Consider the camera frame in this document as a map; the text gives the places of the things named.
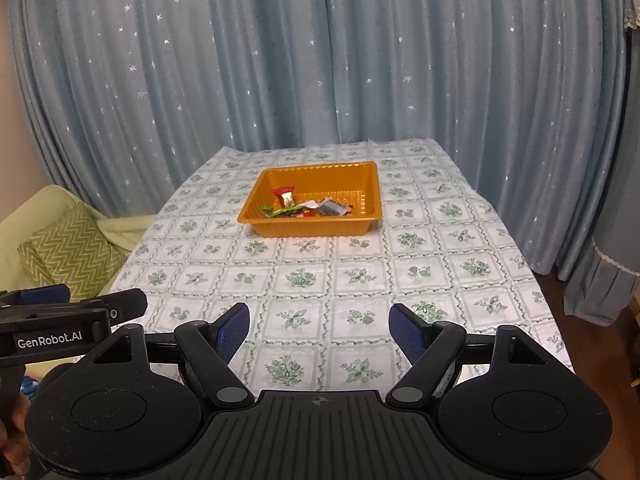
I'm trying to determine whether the floral checked tablecloth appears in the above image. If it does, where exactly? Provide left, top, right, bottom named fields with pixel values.
left=107, top=139, right=576, bottom=401

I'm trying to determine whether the person's left hand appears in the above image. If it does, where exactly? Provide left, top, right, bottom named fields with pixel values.
left=0, top=400, right=32, bottom=468

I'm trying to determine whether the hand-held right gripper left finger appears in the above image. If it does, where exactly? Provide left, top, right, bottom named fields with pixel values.
left=75, top=303, right=253, bottom=408

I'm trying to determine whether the yellow-green sofa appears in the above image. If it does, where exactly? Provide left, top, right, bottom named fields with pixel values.
left=0, top=185, right=161, bottom=311

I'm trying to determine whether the green zigzag cushion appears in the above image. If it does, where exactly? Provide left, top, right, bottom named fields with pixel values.
left=17, top=203, right=128, bottom=301

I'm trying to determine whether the orange plastic tray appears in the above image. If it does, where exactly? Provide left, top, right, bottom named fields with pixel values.
left=236, top=161, right=384, bottom=238

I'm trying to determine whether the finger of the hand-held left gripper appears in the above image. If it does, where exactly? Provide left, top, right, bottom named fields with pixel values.
left=0, top=284, right=71, bottom=307
left=102, top=288, right=148, bottom=326

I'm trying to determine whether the grey snack packet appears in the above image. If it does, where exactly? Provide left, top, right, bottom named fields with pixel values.
left=317, top=197, right=353, bottom=216

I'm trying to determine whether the pink blue clothing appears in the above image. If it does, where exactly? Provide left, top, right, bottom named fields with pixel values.
left=20, top=375, right=46, bottom=401

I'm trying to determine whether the blue star-print curtain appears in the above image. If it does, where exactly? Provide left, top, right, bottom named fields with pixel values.
left=0, top=0, right=626, bottom=281

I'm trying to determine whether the blue lace-trimmed curtain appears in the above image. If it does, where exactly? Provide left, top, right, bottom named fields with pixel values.
left=565, top=0, right=640, bottom=326

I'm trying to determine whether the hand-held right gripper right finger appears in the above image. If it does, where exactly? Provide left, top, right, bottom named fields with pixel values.
left=386, top=303, right=575, bottom=408

